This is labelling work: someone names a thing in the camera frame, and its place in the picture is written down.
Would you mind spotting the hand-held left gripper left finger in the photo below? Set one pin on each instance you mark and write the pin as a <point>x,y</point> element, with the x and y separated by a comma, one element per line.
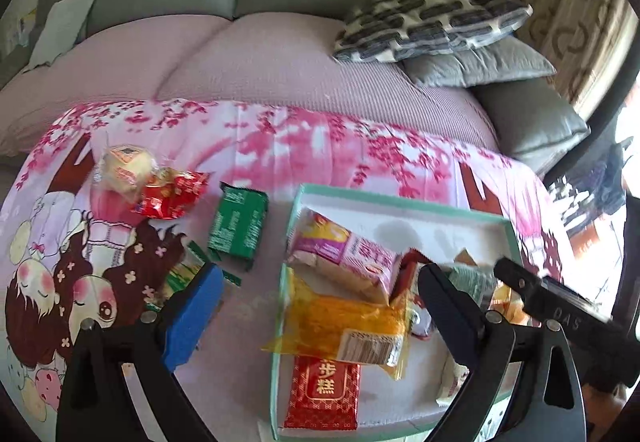
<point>195,312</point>

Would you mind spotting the pink sofa cover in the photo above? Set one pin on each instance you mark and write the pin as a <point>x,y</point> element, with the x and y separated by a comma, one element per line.
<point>250,57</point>

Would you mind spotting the pale grey pillow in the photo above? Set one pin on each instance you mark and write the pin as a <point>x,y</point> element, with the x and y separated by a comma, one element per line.
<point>65,27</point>

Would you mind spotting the clear bun packet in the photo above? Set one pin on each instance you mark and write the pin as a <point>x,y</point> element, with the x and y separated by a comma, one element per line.
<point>125,167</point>

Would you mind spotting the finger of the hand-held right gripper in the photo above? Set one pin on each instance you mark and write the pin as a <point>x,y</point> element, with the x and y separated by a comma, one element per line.
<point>517,278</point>

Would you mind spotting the grey quilted cushion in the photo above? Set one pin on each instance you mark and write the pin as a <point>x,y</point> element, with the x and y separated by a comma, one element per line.
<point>490,67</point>

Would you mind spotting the orange cream egg roll packet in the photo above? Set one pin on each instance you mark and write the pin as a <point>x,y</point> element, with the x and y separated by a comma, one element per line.
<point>510,309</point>

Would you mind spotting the grey smooth cushion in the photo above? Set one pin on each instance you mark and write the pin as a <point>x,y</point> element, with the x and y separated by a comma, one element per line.
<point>535,122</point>

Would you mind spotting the red gold packet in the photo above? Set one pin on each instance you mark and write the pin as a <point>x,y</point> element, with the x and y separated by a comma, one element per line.
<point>322,392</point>

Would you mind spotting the dark green snack packet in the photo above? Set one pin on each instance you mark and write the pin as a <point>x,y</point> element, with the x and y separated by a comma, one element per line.
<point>237,227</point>

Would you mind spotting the red candy packet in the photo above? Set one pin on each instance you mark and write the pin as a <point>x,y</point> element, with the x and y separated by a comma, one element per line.
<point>170,197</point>

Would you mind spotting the yellow clear snack packet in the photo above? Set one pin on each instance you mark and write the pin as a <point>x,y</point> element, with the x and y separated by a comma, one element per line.
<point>340,317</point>

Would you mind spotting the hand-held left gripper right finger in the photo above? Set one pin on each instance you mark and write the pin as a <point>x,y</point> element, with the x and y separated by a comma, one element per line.
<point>450,314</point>

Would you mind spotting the white box with teal rim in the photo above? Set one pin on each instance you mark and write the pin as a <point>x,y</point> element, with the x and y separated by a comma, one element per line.
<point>440,227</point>

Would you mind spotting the red white snack packet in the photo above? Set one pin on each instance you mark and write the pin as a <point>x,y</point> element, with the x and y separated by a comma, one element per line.
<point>407,272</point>

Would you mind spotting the green yellow snack packet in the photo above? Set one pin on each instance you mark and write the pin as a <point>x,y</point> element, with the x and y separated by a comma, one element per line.
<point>182,272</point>

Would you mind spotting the pink snack packet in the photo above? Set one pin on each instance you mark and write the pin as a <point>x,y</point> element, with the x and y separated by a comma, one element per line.
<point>340,247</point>

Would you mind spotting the pink printed blanket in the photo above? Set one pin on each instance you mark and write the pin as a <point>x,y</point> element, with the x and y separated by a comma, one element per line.
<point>300,137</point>

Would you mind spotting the pale green snack packet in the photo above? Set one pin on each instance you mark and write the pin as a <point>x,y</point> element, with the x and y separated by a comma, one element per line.
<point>472,282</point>

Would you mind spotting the white snack packet orange print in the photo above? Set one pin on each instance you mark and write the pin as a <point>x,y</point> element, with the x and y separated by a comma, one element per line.
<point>450,382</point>

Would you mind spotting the black white patterned pillow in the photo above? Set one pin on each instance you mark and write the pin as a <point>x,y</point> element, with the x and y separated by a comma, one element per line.
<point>425,17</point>

